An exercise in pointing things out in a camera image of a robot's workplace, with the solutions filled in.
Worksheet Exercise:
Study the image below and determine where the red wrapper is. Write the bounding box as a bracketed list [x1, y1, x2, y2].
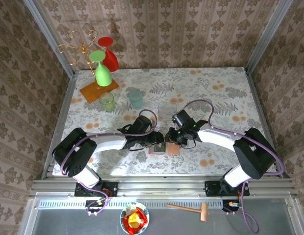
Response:
[122, 207, 148, 233]

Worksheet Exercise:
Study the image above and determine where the blue plastic tumbler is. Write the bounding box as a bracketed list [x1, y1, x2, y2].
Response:
[128, 90, 144, 110]

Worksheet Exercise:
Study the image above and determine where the perforated metal strip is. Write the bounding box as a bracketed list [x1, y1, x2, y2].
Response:
[38, 199, 225, 210]

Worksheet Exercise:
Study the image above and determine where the red wine glass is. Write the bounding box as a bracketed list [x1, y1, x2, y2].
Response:
[97, 36, 120, 73]

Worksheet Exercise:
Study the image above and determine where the grey metal shelf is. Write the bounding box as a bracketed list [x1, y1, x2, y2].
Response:
[19, 193, 304, 235]

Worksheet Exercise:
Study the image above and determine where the wooden mallet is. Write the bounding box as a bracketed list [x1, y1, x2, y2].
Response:
[166, 202, 209, 222]

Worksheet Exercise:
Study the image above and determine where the yellow crumpled paper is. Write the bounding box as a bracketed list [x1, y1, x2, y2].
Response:
[128, 212, 141, 225]

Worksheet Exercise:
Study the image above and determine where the green plastic tumbler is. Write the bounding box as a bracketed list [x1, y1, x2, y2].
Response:
[98, 92, 116, 112]

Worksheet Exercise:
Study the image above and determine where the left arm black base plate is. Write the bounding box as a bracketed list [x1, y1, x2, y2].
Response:
[75, 181, 118, 198]

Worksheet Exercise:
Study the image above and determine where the green wine glass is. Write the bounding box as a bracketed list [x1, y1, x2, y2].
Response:
[89, 50, 113, 87]

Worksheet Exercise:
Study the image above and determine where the gold wire glass rack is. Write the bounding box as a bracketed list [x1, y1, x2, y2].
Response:
[55, 29, 120, 103]

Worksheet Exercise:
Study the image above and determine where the aluminium frame post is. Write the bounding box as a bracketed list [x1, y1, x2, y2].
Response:
[244, 0, 294, 74]
[22, 0, 77, 79]

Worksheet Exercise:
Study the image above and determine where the patterned ceramic bowl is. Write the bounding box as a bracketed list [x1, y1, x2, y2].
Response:
[120, 202, 150, 235]

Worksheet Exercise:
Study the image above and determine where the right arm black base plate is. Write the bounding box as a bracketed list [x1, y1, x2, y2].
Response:
[204, 180, 250, 197]

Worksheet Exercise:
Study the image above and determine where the aluminium mounting rail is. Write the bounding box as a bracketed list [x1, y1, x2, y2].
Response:
[30, 176, 299, 199]

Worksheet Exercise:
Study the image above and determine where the aluminium side rail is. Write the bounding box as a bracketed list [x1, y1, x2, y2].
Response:
[244, 68, 290, 178]
[41, 72, 78, 181]

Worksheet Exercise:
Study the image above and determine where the black connector box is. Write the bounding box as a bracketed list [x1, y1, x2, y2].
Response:
[222, 199, 241, 213]
[85, 200, 106, 213]

